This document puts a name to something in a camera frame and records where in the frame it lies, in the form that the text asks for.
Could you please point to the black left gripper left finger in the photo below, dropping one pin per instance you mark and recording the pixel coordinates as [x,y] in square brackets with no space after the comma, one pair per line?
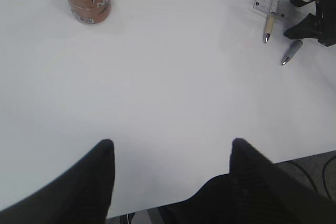
[82,194]

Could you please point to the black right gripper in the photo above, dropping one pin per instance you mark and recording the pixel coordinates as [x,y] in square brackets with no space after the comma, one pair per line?
[321,26]

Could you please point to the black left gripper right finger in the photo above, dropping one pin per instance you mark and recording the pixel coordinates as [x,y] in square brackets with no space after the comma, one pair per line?
[263,193]

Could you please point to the clear plastic ruler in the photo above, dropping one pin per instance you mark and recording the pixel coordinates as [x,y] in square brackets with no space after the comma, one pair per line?
[285,12]

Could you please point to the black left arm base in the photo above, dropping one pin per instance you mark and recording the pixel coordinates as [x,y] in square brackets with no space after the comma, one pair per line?
[211,204]

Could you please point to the blue clip pen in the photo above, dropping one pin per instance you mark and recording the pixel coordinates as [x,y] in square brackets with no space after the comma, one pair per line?
[291,51]

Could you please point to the cream barrel pen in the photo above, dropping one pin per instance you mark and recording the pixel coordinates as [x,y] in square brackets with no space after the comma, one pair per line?
[270,19]

